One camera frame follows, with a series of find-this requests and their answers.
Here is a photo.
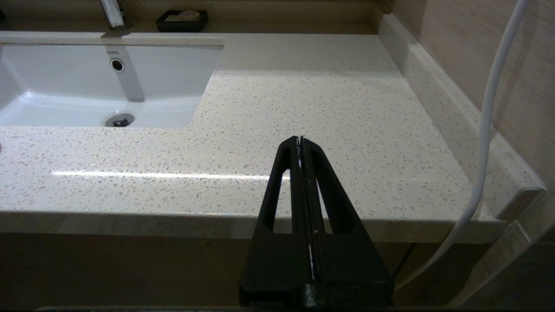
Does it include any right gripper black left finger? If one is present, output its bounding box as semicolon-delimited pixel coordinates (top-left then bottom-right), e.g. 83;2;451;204
239;136;313;307

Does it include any round beige soap bar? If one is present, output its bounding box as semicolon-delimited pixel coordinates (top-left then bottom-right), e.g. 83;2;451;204
166;10;201;22

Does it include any brown vanity cabinet front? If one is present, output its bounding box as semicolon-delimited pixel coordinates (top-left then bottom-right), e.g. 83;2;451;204
0;232;503;310

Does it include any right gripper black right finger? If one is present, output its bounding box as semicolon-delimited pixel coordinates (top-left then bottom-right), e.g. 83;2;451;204
301;136;394;307

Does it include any white cable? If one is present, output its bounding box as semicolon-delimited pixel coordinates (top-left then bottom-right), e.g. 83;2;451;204
394;0;532;292

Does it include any chrome sink drain plug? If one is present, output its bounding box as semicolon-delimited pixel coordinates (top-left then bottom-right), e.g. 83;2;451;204
105;113;135;128

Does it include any chrome basin faucet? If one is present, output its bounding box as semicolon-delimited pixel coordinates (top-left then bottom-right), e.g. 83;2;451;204
100;0;133;32

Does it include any white ceramic sink basin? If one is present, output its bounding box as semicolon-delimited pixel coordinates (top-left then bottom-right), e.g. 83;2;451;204
0;32;227;129

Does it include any black soap dish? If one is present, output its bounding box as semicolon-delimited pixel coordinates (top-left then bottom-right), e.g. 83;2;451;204
156;10;208;33

